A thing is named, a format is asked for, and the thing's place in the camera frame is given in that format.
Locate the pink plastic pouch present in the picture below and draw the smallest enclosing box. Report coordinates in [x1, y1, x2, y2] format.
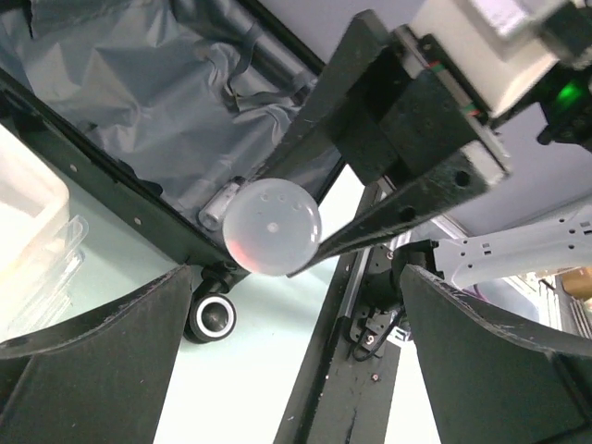
[198, 177, 322, 277]

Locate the space astronaut hardshell suitcase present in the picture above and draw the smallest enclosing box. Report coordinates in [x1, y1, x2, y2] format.
[1, 1, 323, 343]

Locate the white drawer organizer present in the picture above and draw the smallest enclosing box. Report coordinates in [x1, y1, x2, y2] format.
[1, 127, 89, 341]

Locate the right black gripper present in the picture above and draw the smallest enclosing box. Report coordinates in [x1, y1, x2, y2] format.
[253, 9, 510, 278]

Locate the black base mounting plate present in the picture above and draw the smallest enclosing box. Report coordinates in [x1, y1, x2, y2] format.
[274, 245, 401, 443]

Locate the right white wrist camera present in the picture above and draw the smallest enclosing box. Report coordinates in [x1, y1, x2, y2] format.
[409, 0, 565, 117]

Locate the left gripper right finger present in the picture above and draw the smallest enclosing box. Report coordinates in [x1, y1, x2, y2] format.
[401, 265, 591, 443]

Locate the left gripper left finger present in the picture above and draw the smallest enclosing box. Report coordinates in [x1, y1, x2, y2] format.
[1, 266, 192, 443]

